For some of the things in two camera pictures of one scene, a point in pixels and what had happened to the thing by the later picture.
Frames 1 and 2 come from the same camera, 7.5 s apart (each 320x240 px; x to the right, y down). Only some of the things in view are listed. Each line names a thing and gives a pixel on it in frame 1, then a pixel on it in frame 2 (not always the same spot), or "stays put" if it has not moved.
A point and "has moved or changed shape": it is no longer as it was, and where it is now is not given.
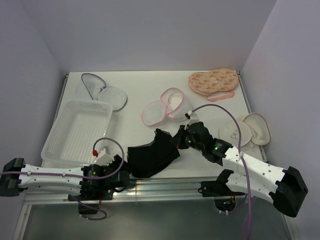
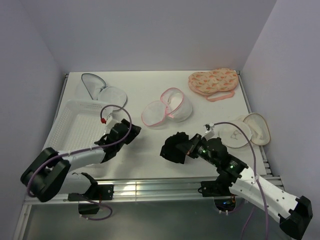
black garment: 146,160 has moved or changed shape
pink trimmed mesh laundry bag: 168,112 stays put
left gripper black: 116,162 -> 134,131
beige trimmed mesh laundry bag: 253,129 stays put
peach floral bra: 217,84 stays put
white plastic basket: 72,140 stays put
